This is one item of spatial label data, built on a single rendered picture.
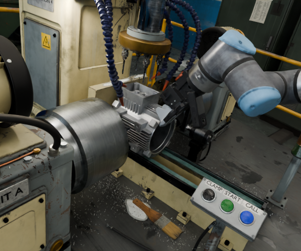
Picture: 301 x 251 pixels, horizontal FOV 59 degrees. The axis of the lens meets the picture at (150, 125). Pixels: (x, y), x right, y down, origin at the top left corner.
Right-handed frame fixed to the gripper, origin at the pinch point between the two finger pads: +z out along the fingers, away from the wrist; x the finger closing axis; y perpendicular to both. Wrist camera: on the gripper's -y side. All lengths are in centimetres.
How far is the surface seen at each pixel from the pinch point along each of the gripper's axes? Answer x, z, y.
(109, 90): 2.2, 8.3, 22.6
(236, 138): -72, 21, -22
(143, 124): 2.5, 4.8, 4.5
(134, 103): -0.9, 5.1, 13.2
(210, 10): -556, 122, 218
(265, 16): -329, 10, 70
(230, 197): 14.6, -14.3, -26.9
